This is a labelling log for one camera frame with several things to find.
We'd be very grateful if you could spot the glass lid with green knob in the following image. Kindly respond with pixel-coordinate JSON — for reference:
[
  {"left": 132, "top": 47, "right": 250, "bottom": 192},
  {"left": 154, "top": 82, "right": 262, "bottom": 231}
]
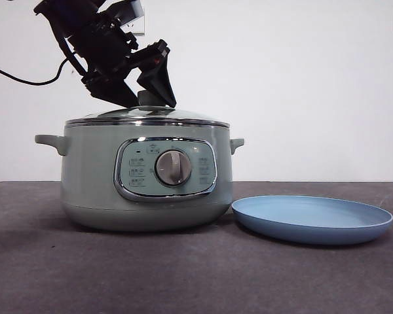
[{"left": 65, "top": 90, "right": 231, "bottom": 128}]

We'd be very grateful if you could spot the grey steamer control dial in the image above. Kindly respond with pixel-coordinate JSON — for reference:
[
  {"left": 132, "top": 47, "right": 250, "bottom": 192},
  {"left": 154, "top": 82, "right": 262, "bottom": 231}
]
[{"left": 154, "top": 150, "right": 193, "bottom": 187}]

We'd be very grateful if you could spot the pale green electric steamer pot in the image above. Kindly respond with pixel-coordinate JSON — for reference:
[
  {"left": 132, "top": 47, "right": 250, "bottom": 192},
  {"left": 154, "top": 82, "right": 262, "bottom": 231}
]
[{"left": 34, "top": 119, "right": 246, "bottom": 233}]

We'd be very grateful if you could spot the blue round plate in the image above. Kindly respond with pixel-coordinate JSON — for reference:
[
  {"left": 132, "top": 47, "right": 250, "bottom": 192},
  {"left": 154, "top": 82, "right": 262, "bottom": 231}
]
[{"left": 231, "top": 195, "right": 393, "bottom": 246}]

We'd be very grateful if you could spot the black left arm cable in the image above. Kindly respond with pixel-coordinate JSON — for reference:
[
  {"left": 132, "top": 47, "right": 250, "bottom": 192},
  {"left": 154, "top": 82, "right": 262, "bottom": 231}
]
[{"left": 0, "top": 58, "right": 71, "bottom": 86}]

